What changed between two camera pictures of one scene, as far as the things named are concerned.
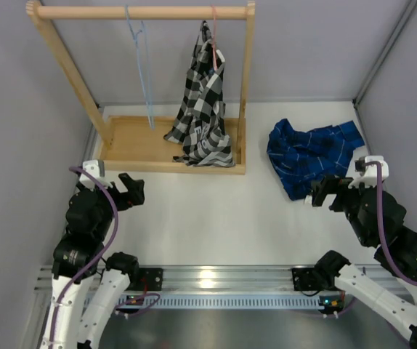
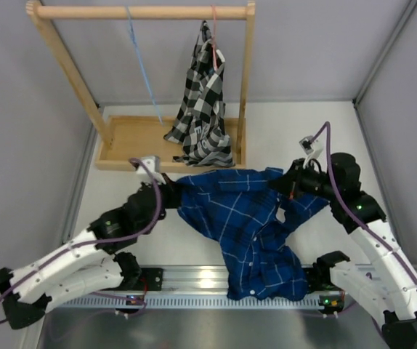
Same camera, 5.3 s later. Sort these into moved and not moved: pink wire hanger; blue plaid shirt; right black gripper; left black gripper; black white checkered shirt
Moved: left black gripper; right black gripper; blue plaid shirt
Not moved: pink wire hanger; black white checkered shirt
